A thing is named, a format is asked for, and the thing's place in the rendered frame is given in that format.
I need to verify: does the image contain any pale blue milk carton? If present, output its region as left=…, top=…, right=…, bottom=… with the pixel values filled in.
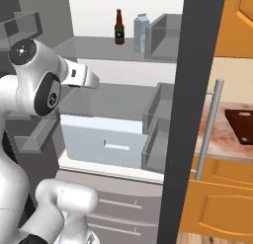
left=132, top=13, right=150, bottom=54

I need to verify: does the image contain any grey fridge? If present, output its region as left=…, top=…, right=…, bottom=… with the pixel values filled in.
left=48, top=0, right=186, bottom=244

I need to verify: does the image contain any grey glass fridge shelf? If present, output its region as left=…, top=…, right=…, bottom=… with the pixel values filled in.
left=58, top=82, right=160, bottom=122
left=52, top=36, right=181, bottom=63

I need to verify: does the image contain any orange wall cupboard door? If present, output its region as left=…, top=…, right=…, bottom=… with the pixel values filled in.
left=213, top=0, right=253, bottom=60

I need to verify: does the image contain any pale blue fridge drawer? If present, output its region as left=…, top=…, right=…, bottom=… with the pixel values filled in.
left=59, top=114, right=149, bottom=170

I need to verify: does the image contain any grey fridge door handle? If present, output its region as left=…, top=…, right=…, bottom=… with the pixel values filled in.
left=190, top=77, right=225, bottom=183

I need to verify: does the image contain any brown beer bottle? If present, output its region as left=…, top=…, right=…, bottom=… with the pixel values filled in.
left=114, top=8, right=127, bottom=45

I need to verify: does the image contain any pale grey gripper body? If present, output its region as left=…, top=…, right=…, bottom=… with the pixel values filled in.
left=84, top=63, right=101, bottom=91

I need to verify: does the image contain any grey freezer drawer front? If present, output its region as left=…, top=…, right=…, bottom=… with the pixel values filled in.
left=53, top=169, right=165, bottom=244

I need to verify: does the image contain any grey fridge door bin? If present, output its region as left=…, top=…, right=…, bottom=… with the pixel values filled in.
left=144, top=13, right=184, bottom=62
left=140, top=117, right=171, bottom=174
left=141, top=81, right=175, bottom=127
left=0, top=11, right=44, bottom=53
left=14, top=111, right=62, bottom=154

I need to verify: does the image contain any orange drawer front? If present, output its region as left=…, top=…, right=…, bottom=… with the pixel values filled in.
left=190, top=155, right=253, bottom=187

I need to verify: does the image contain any dark brown tray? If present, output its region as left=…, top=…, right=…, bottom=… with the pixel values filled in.
left=224, top=108, right=253, bottom=146

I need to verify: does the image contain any orange base cupboard door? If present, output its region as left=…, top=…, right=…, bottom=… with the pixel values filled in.
left=178, top=179, right=253, bottom=244

